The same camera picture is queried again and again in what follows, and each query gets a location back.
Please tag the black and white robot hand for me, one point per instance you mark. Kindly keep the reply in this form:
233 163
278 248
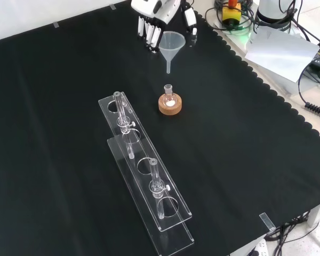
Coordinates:
160 10

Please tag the white power strip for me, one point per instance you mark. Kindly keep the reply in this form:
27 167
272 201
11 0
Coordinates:
260 248

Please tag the small round-bottom glass flask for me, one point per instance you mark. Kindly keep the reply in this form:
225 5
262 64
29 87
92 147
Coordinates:
169 100

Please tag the grey tape strip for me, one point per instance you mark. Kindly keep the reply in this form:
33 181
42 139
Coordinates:
56 25
113 7

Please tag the clear tape strip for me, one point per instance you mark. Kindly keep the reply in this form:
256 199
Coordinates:
266 221

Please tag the clear plastic funnel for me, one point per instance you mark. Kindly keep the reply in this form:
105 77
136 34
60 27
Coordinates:
172 44

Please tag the yellow stop button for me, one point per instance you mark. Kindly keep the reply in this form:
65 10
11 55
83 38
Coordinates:
231 12

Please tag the clear acrylic funnel stand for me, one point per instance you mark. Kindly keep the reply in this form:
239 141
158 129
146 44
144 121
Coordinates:
149 170

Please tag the pale board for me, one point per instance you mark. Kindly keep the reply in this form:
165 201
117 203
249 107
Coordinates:
280 53

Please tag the white table leg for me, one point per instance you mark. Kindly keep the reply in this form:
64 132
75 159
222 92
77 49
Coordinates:
316 214

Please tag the black cloth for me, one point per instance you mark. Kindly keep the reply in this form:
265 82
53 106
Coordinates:
69 106

